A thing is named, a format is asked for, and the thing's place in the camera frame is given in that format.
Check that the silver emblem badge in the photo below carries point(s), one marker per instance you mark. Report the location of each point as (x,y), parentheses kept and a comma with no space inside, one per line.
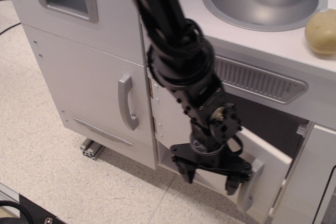
(103,133)

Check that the silver left door handle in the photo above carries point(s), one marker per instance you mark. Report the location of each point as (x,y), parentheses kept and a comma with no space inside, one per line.
(124,88)

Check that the white toy kitchen cabinet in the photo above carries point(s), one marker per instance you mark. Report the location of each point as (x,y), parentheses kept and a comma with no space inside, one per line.
(41,159)

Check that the silver door handle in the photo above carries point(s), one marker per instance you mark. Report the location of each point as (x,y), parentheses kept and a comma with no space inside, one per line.
(124,88)
(245,195)

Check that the white cabinet door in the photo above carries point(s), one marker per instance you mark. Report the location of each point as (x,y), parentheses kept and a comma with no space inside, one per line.
(175,128)
(308,195)
(83,83)

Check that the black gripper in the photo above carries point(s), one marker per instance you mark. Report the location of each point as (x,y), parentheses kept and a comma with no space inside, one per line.
(189,158)

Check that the brass door hinge upper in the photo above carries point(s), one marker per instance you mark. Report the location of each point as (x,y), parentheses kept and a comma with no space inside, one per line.
(150,88)

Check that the brass door hinge lower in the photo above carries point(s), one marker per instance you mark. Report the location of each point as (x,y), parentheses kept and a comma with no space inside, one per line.
(154,125)

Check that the brass door hinge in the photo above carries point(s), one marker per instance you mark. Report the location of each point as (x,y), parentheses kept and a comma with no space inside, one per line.
(150,88)
(154,125)

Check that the silver vent grille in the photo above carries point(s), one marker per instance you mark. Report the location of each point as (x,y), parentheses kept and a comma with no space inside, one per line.
(263,83)

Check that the beige potato toy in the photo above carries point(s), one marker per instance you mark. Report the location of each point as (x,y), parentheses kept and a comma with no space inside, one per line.
(320,32)

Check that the aluminium extrusion rail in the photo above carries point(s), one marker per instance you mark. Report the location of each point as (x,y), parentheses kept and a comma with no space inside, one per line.
(91,149)

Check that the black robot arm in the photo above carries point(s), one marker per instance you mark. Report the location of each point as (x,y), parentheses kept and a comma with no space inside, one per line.
(181,60)

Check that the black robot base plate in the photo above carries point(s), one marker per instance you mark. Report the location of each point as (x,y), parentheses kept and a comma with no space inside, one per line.
(22,210)

